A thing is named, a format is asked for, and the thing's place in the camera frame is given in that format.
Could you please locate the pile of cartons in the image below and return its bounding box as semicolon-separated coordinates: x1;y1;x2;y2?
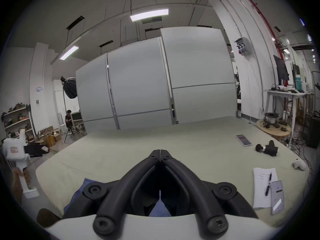
36;126;63;147

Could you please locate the phone with white screen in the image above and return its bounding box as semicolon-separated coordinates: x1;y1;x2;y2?
271;180;285;215

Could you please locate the black pen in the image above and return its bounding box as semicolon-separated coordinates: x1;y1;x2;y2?
265;172;272;196

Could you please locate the phone with dark screen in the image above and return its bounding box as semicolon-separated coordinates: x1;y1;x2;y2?
236;134;252;147

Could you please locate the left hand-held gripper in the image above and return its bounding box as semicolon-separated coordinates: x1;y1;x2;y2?
2;129;50;199

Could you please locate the white shelf with clutter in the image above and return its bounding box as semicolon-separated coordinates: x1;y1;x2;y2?
1;104;35;143

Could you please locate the grey wall switch box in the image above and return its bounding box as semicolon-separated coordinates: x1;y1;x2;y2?
234;37;252;57

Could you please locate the round wooden table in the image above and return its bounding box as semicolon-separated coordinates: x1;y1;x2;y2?
256;113;293;141

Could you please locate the white paper sheet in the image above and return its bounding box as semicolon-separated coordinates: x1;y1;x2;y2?
252;168;278;209

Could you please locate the white hand controller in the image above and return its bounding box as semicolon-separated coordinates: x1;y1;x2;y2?
292;160;309;171

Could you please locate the black softbox lamp on tripod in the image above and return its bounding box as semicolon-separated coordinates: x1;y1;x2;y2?
61;76;87;143

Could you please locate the person's left hand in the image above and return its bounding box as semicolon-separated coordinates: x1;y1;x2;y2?
11;167;32;204

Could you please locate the white table with monitor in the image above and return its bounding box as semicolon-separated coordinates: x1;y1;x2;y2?
262;55;315;149

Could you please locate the dark blue garment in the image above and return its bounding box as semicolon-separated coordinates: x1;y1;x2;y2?
64;178;172;217

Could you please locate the bed with beige sheet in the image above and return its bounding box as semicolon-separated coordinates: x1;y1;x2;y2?
35;116;310;228

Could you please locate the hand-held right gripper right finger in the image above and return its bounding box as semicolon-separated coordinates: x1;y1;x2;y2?
160;150;259;238

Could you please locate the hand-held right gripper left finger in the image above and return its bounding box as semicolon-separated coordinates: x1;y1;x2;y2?
62;150;160;238

